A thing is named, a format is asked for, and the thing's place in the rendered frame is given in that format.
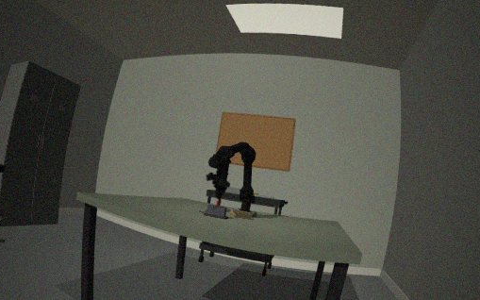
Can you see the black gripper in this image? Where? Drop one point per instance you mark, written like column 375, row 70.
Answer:
column 221, row 184

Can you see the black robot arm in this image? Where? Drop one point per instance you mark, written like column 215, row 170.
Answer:
column 221, row 161

